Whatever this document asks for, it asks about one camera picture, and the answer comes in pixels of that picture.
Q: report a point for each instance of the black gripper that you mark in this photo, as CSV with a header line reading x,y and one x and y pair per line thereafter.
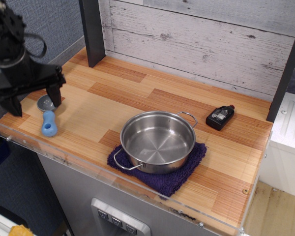
x,y
24,75

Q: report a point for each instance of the blue grey ice cream scoop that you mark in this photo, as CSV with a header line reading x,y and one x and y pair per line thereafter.
x,y
46,106

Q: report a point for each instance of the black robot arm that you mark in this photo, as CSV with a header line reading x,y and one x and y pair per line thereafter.
x,y
12,34

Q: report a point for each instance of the stainless steel pot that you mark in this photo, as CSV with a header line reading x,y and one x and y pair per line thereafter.
x,y
157,142

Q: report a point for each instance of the clear acrylic guard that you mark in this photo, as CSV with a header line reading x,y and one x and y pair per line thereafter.
x,y
214,201

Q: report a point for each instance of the yellow object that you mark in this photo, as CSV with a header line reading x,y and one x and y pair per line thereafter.
x,y
20,230

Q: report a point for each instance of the silver dispenser panel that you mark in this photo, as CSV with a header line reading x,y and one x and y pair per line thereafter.
x,y
119,219

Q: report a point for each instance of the purple towel cloth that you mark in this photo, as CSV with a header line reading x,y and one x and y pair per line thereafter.
x,y
165,184

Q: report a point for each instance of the small black bottle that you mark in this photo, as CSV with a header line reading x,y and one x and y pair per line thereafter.
x,y
220,117

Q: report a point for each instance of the white side cabinet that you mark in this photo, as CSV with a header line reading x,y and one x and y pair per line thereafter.
x,y
278,166

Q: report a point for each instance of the dark grey left post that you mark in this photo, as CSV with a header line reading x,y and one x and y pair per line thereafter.
x,y
91,21

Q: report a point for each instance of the dark grey post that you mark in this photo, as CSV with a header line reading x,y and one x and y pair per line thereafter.
x,y
91,21
282,87

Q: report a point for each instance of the dark grey right post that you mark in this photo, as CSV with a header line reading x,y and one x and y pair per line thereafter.
x,y
282,87

